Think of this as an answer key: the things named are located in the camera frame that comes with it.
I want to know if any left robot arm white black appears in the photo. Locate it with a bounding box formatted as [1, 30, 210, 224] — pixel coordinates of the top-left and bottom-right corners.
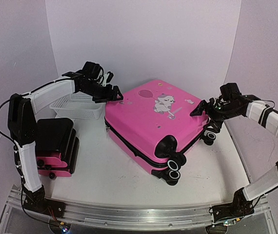
[8, 72, 123, 194]

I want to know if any pink and black folded case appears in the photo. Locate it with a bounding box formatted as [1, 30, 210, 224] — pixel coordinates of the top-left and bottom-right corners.
[36, 118, 79, 179]

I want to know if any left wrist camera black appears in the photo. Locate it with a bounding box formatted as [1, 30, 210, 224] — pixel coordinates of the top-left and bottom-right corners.
[82, 61, 104, 80]

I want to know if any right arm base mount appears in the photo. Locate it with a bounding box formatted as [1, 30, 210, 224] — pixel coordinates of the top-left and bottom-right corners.
[211, 188, 254, 224]

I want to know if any pink hard-shell suitcase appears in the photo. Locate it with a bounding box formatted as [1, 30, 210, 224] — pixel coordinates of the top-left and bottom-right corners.
[104, 79, 216, 186]

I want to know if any white plastic mesh basket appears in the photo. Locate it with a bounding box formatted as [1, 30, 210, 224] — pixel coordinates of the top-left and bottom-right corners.
[49, 92, 105, 120]

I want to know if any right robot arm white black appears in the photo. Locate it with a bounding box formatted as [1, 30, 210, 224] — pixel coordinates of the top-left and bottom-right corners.
[190, 94, 278, 216]

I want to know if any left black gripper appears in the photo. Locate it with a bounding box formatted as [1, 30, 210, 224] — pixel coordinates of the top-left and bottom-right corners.
[82, 81, 125, 105]

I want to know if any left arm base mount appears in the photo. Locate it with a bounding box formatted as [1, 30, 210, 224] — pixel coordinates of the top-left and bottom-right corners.
[23, 190, 65, 218]

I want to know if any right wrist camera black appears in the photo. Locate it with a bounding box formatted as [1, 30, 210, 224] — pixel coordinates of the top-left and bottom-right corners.
[220, 82, 241, 101]

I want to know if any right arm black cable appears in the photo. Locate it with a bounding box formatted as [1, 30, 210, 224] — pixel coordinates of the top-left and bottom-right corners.
[258, 98, 278, 115]

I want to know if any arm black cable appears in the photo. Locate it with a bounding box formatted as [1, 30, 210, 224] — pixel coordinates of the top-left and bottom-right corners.
[0, 99, 14, 137]
[258, 98, 278, 115]

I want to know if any curved aluminium rail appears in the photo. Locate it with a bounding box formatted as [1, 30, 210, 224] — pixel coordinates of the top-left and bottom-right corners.
[6, 184, 270, 226]

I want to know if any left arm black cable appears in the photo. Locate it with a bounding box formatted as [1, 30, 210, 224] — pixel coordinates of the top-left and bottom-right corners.
[0, 99, 14, 137]

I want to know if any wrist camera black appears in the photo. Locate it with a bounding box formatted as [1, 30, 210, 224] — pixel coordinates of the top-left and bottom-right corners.
[220, 82, 241, 101]
[82, 61, 104, 80]

